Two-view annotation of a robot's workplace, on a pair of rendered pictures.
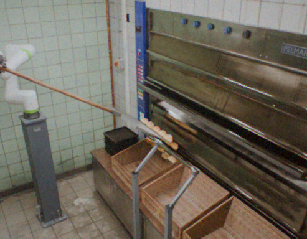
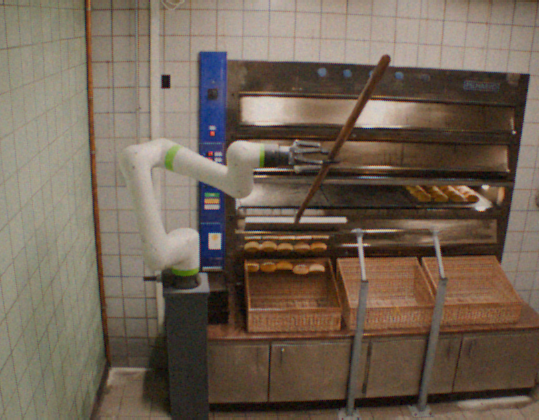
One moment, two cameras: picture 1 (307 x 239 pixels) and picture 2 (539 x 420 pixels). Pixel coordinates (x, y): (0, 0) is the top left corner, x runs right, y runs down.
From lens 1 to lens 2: 337 cm
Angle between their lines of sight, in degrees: 58
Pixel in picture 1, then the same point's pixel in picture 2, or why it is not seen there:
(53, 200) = not seen: outside the picture
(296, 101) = (486, 127)
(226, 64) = (400, 112)
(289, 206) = (481, 229)
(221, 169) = (399, 237)
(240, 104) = (420, 151)
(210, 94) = (375, 153)
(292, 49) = (474, 85)
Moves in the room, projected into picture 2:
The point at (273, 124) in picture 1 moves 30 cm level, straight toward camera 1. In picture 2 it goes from (462, 157) to (503, 167)
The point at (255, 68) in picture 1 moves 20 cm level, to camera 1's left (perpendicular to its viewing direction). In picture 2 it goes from (435, 109) to (429, 112)
